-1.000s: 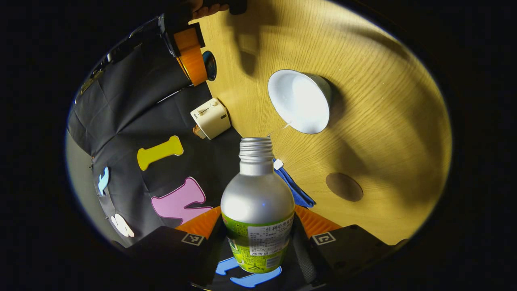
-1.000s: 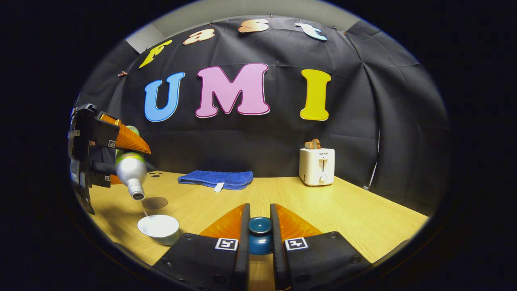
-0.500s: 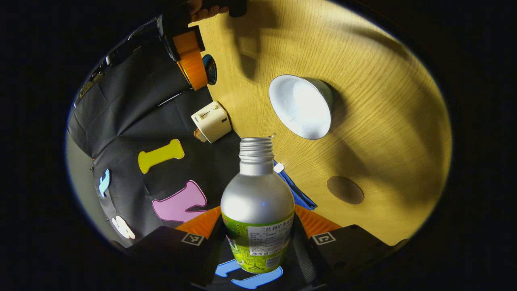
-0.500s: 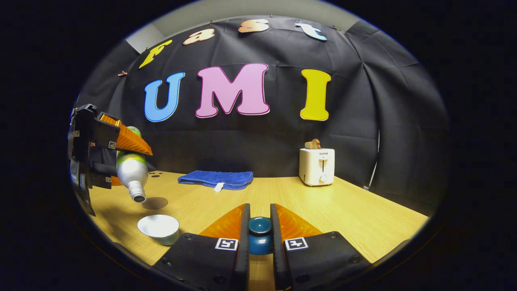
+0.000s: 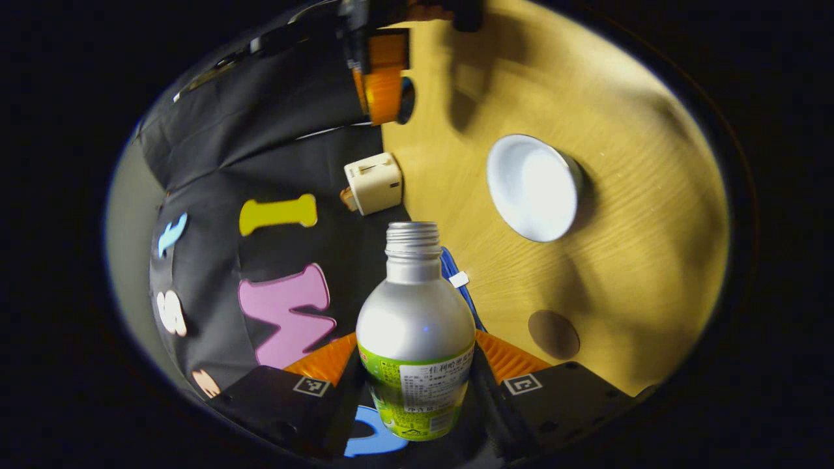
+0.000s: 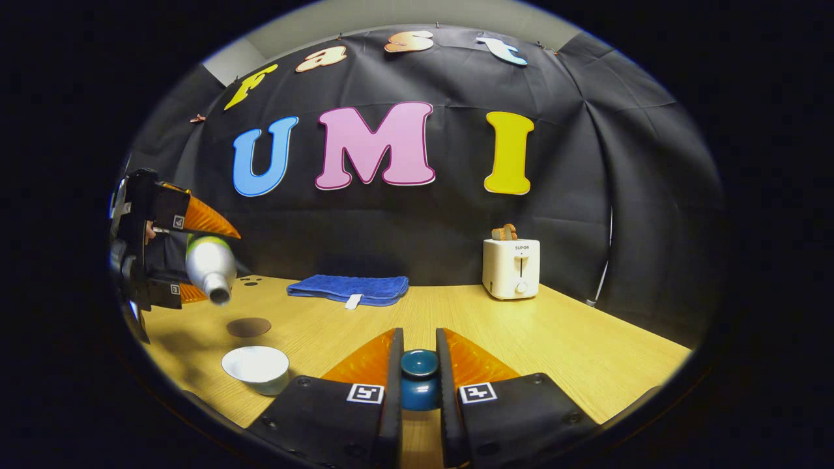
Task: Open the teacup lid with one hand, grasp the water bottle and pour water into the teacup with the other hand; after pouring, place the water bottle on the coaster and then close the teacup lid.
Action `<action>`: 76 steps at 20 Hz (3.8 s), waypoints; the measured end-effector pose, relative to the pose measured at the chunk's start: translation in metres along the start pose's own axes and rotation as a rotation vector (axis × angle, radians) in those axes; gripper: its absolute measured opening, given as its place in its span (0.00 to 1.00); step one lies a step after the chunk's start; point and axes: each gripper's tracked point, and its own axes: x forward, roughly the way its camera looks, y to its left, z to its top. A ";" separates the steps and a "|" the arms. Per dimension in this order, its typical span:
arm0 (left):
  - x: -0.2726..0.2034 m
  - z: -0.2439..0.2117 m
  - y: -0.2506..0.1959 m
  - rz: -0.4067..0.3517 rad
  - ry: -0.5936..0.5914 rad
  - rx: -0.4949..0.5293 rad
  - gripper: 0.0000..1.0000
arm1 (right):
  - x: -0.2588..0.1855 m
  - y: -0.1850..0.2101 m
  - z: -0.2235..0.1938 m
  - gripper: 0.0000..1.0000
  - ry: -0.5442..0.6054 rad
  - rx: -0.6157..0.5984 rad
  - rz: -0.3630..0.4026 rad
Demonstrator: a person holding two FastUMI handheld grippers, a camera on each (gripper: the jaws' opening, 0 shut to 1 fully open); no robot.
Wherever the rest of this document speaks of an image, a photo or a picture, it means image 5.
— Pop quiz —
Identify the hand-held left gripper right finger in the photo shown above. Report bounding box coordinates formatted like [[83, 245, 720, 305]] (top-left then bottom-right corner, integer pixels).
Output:
[[470, 329, 655, 460]]

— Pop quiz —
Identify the silver green-label water bottle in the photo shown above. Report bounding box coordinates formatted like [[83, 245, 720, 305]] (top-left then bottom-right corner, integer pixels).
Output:
[[356, 221, 476, 442]]

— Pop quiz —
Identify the blue folded towel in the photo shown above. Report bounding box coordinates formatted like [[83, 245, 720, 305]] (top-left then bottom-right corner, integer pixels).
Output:
[[440, 246, 486, 333]]

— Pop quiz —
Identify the white teacup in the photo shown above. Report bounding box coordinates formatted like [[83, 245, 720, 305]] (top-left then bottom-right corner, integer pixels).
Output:
[[486, 134, 584, 243]]

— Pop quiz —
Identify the round brown coaster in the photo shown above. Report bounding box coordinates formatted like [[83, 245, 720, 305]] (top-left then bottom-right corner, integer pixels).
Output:
[[528, 309, 581, 360]]

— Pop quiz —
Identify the white toaster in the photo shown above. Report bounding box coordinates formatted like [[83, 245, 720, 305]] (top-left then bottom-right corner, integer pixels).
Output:
[[344, 152, 403, 216]]

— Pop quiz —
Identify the black backdrop cloth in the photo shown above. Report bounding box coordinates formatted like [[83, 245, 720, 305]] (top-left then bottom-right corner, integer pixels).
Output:
[[140, 0, 496, 466]]

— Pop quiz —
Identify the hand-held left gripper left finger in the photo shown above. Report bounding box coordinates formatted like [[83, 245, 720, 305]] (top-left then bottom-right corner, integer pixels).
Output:
[[207, 332, 359, 457]]

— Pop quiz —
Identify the thin white cable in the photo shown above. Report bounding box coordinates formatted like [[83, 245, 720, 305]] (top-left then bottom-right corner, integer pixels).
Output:
[[296, 121, 373, 141]]

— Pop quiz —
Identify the teal teacup lid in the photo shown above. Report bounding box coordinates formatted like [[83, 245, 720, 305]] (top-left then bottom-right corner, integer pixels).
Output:
[[396, 77, 416, 124]]

